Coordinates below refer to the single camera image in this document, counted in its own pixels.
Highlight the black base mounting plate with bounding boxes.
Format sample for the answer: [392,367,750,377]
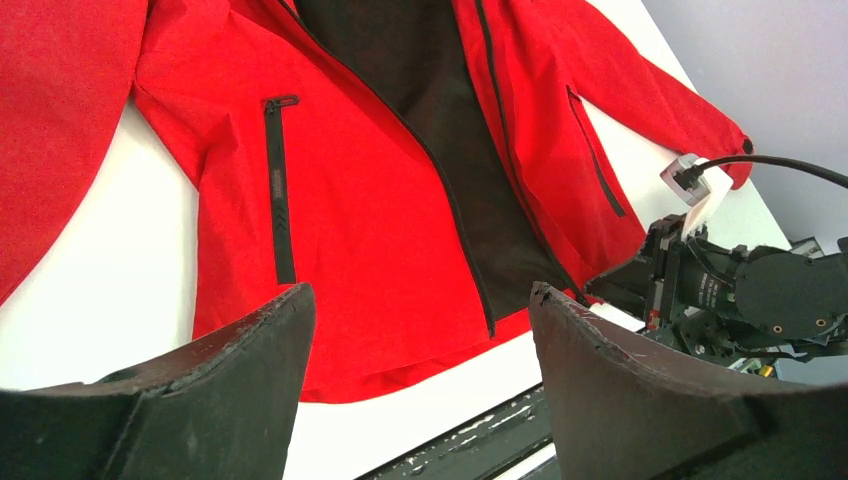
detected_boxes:
[361,384,552,479]

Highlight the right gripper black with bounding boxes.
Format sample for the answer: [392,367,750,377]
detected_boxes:
[585,214,742,361]

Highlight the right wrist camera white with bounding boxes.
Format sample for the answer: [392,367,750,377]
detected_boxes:
[660,153,733,239]

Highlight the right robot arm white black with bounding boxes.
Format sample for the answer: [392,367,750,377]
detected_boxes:
[586,215,847,368]

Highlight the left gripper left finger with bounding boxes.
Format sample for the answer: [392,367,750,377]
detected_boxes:
[1,284,316,479]

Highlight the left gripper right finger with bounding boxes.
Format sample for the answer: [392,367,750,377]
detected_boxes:
[528,282,847,479]

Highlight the red jacket black lining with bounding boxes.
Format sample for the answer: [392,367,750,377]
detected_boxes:
[1,1,753,403]

